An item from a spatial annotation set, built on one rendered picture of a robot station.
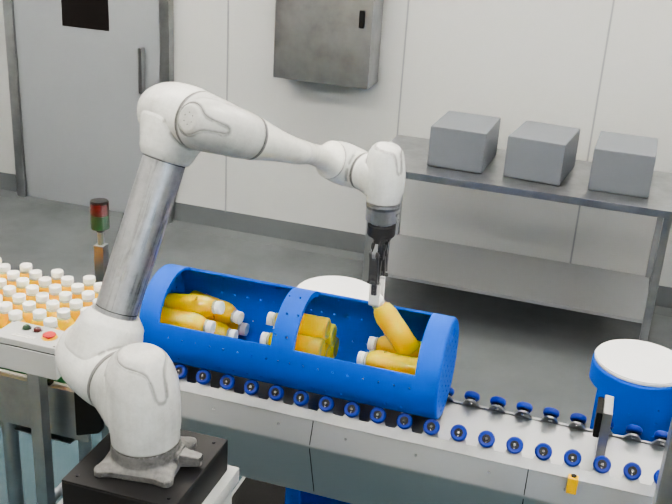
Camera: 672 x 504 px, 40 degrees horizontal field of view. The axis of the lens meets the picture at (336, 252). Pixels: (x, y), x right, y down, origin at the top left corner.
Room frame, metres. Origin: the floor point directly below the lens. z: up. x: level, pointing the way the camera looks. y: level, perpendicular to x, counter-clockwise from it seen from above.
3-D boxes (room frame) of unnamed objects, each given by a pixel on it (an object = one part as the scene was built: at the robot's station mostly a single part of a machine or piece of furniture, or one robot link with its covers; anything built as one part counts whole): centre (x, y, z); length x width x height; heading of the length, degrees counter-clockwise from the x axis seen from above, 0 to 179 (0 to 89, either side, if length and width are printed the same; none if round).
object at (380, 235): (2.32, -0.12, 1.44); 0.08 x 0.07 x 0.09; 163
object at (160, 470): (1.76, 0.38, 1.11); 0.22 x 0.18 x 0.06; 80
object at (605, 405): (2.14, -0.73, 1.00); 0.10 x 0.04 x 0.15; 164
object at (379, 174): (2.33, -0.11, 1.62); 0.13 x 0.11 x 0.16; 43
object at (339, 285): (2.83, -0.01, 1.03); 0.28 x 0.28 x 0.01
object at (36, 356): (2.29, 0.82, 1.05); 0.20 x 0.10 x 0.10; 74
